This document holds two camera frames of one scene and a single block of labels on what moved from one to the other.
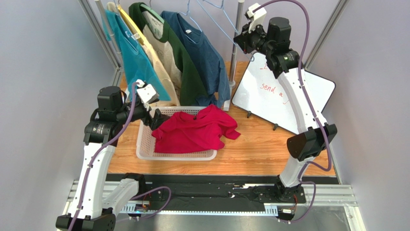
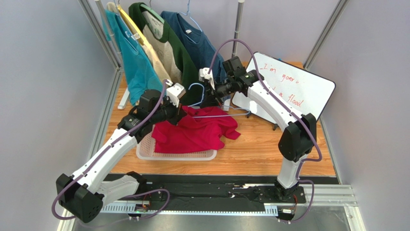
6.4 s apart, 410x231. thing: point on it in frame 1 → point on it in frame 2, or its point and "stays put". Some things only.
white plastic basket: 146,141 stays put
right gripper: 243,41 → 210,92
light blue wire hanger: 222,27 → 222,106
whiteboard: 260,94 stays put
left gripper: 158,118 → 179,112
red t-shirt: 194,132 stays put
